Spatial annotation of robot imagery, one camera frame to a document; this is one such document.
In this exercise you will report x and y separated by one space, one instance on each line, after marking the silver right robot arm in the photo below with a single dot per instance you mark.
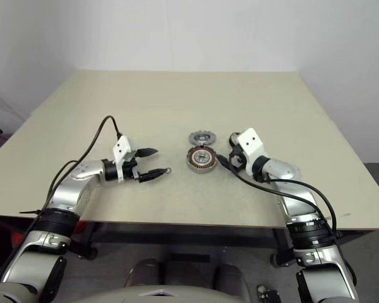
297 202

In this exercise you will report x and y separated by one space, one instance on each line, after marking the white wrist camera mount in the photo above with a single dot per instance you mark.
252 142
121 148

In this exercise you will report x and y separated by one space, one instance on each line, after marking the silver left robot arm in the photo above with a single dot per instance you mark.
69 189

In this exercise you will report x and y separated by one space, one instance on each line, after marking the silver tape roll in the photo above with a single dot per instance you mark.
202 164

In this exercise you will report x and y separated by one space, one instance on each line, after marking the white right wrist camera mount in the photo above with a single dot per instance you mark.
252 142

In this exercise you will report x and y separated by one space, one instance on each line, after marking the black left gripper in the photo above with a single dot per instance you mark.
131 166

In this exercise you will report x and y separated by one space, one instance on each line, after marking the small black device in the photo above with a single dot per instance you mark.
273 295

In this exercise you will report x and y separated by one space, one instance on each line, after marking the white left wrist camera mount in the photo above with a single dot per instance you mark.
121 148

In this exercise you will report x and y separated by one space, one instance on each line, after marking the grey robot torso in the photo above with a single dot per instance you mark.
192 295

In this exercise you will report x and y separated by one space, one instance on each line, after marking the silver gear ring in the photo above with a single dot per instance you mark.
196 138

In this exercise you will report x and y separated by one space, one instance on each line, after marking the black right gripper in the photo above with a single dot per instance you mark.
240 153

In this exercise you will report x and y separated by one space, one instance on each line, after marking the black table frame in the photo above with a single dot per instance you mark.
177 233

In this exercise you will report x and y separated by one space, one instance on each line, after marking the black caster wheel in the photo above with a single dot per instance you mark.
276 259
91 252

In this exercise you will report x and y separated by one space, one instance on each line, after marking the dark rounded shape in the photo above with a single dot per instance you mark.
232 275
145 271

